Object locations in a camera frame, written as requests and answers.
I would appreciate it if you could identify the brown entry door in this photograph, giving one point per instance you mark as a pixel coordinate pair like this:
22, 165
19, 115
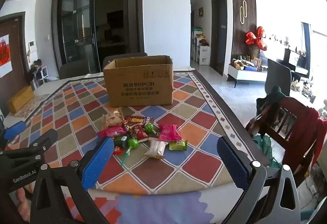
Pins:
18, 42

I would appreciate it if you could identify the colourful checkered tablecloth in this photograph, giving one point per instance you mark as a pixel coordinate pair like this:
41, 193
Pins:
199, 122

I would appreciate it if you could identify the person's left hand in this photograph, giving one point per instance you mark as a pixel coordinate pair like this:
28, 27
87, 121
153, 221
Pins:
22, 195

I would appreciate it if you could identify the small red candy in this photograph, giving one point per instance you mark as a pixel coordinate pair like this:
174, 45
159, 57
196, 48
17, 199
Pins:
118, 150

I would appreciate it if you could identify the black bag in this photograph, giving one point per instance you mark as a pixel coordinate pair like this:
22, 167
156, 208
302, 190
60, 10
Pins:
34, 67

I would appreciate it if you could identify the white wall intercom panel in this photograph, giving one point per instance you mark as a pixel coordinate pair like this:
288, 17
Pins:
32, 46

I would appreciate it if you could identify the brown cardboard box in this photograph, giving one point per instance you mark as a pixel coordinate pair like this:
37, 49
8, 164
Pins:
139, 86

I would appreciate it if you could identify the red cloth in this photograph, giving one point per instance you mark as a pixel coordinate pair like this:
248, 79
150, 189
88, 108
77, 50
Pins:
309, 132

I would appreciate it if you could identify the light green snack packet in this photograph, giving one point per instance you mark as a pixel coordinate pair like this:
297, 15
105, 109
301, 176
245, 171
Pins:
178, 145

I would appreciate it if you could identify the brown wooden chair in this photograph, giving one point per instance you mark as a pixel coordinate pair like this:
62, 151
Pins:
288, 116

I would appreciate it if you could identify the dark green cloth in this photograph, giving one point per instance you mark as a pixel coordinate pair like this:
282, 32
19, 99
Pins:
274, 95

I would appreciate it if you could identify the white stool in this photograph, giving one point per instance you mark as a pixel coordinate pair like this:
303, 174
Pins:
43, 73

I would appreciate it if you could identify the cream snack packet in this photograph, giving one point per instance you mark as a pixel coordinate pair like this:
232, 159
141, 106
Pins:
155, 149

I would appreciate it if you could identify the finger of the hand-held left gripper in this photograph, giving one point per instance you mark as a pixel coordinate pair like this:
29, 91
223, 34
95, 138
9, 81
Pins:
15, 129
40, 141

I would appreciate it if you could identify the dark green snack packet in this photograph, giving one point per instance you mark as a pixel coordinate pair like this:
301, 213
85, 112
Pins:
122, 140

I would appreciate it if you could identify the pastel patterned cloth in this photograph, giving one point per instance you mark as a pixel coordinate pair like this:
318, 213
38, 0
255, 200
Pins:
143, 206

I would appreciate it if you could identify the black monitor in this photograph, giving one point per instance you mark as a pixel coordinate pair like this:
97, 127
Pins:
297, 60

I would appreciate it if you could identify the pink snack packet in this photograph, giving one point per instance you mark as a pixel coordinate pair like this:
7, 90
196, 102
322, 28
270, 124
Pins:
112, 132
167, 132

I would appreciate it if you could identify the white storage shelf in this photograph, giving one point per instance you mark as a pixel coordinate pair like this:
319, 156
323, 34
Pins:
204, 55

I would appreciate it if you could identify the small wall picture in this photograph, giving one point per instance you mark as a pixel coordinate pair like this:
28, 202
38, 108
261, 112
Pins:
201, 11

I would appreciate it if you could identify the black chair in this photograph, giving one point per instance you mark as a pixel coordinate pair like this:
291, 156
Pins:
277, 76

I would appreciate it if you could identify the dark interior door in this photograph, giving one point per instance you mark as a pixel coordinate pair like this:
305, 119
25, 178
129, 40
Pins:
219, 35

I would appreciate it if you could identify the green lollipop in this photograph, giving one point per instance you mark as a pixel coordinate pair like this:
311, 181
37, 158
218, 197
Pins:
132, 144
149, 128

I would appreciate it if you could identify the red foil balloon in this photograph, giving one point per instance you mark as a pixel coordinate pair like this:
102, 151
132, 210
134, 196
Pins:
253, 37

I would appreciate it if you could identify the green plastic bag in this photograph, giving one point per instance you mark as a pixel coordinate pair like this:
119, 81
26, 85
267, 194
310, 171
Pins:
264, 148

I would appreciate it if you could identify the red paper door poster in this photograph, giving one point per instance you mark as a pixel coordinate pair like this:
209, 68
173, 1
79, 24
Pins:
5, 55

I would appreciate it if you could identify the purple striped coffee packet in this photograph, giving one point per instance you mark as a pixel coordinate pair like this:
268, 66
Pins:
140, 119

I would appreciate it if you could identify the low white cabinet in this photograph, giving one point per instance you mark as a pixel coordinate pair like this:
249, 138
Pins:
245, 74

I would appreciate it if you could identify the red snack packet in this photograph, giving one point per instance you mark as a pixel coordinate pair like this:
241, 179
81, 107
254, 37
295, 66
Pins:
140, 134

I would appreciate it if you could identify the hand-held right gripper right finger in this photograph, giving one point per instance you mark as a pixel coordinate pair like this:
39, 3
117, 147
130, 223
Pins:
232, 165

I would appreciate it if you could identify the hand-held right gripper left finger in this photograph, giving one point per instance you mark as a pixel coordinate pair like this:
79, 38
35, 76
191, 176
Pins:
98, 162

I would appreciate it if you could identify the dark framed glass door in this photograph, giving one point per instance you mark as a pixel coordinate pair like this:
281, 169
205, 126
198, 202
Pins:
76, 22

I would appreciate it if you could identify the beige snack packet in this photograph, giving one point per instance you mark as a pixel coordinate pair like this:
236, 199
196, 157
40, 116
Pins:
112, 119

